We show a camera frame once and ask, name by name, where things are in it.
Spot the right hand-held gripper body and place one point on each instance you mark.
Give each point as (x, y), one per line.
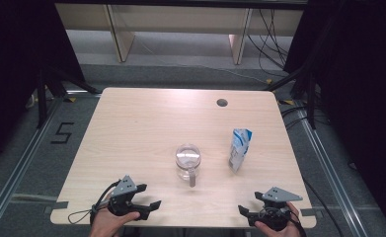
(276, 214)

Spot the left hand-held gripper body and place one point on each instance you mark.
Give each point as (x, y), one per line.
(124, 197)

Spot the blue and white carton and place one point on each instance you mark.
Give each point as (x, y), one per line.
(240, 148)

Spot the clear glass measuring cup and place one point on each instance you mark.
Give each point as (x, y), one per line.
(188, 158)

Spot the person's right hand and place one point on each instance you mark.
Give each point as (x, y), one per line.
(284, 233)

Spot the person's left hand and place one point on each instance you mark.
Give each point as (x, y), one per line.
(106, 225)

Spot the grey tape strip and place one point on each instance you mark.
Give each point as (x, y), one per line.
(60, 205)
(309, 212)

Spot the black metal stand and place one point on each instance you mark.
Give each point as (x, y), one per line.
(311, 105)
(42, 102)

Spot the black curtain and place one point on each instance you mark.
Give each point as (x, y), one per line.
(9, 65)
(361, 82)

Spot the light wooden shelf unit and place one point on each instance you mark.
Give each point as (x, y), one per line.
(180, 18)

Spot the metal floor rail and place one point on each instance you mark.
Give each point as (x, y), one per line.
(15, 174)
(325, 164)

